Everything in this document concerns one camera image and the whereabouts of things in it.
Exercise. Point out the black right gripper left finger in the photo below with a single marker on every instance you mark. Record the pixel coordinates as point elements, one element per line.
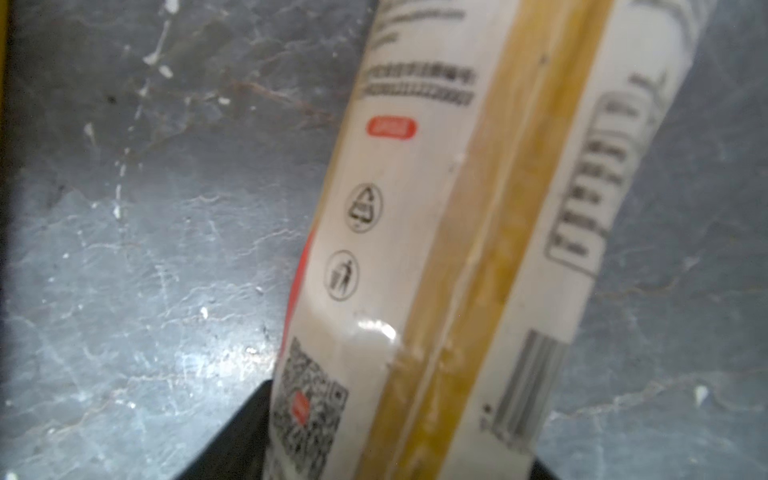
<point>237,452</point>

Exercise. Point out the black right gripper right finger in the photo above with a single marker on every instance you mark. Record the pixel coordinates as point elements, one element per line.
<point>539,471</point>

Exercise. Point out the red white-label spaghetti bag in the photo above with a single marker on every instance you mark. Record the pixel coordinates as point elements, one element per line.
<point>484,155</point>

